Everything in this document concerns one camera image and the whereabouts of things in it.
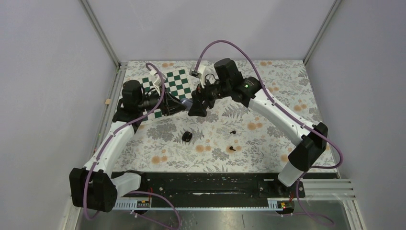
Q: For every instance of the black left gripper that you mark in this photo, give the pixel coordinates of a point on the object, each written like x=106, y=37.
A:
x=173, y=105

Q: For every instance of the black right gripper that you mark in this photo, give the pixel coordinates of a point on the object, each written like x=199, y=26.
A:
x=197, y=109

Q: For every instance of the purple earbud charging case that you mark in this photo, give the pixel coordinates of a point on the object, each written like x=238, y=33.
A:
x=187, y=103

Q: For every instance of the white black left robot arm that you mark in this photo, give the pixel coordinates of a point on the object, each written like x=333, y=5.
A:
x=92, y=186

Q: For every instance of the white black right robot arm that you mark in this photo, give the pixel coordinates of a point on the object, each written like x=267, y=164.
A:
x=309, y=139

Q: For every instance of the green white checkered board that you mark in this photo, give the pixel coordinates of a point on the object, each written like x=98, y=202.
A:
x=176, y=83

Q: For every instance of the floral patterned table mat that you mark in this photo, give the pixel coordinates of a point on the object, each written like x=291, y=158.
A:
x=260, y=146

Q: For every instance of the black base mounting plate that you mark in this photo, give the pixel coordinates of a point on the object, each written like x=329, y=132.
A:
x=231, y=186

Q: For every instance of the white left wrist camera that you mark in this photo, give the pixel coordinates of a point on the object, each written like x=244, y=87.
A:
x=157, y=83

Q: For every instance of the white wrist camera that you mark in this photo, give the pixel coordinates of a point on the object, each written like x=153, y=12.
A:
x=200, y=73
x=157, y=83

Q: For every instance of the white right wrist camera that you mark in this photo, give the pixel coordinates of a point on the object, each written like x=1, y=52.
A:
x=200, y=73

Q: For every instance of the white slotted cable duct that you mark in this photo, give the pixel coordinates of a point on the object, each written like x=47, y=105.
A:
x=201, y=203

